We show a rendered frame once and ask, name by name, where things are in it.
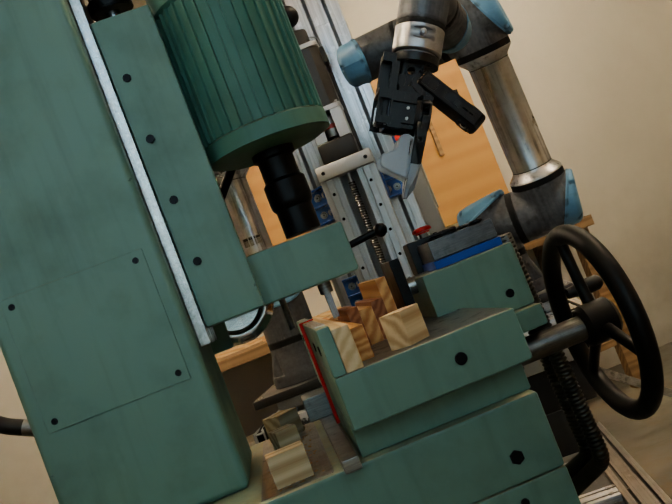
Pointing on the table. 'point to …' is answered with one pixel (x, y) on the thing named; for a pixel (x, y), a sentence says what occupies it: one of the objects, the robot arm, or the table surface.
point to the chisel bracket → (303, 263)
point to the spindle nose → (287, 190)
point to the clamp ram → (404, 290)
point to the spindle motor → (240, 76)
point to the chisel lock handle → (370, 234)
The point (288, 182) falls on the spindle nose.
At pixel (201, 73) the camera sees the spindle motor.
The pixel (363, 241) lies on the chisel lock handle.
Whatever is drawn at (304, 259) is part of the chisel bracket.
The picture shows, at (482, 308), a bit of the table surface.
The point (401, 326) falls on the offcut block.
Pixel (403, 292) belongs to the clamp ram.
